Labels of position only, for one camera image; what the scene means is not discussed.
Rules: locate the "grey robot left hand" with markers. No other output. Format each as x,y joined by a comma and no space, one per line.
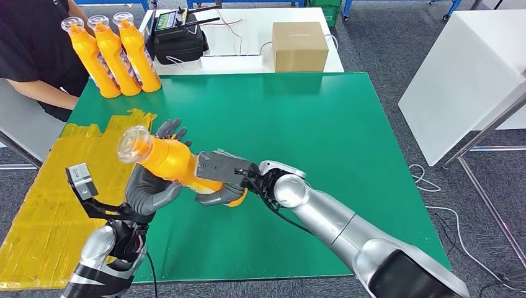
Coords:
146,193

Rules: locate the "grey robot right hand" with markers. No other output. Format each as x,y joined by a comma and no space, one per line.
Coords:
224,196

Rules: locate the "orange plastic bottle clear cap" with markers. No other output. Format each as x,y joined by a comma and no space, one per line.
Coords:
139,53
117,61
172,160
92,61

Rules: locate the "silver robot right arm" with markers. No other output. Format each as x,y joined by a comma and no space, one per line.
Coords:
328,222

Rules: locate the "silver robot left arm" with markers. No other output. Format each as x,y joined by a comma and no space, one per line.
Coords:
98,263

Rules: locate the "person's left forearm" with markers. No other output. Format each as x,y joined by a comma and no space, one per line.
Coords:
76,10

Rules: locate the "person's right forearm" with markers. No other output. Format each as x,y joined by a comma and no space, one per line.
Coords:
45,94

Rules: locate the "yellow plastic sheet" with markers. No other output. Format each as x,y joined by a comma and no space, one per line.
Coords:
49,197

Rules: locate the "white side table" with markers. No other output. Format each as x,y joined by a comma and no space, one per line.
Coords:
24,123

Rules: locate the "black carrying bag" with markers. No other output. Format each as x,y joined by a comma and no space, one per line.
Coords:
180,48

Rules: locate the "tablet in dark case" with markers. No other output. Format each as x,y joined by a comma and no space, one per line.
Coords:
148,37

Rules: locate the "white desk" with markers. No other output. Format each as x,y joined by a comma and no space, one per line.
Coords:
254,38

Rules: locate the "brown cardboard box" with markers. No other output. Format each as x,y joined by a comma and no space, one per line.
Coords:
300,47

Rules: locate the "black remote controller with antennas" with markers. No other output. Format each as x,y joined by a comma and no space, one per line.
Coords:
168,21

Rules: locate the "person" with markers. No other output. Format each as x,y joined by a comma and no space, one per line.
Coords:
33,41

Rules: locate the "green plastic crate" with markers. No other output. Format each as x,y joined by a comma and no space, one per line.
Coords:
328,12

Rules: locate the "white table with metal legs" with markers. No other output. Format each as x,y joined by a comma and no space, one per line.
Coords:
464,78

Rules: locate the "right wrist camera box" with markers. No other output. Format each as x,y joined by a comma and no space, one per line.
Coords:
222,166

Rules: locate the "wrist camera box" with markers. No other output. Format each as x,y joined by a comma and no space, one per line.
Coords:
82,181
222,166

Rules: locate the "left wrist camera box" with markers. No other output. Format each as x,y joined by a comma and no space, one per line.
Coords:
82,181

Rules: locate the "blue metal cart frame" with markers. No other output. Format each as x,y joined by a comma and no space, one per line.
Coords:
402,2
119,2
246,2

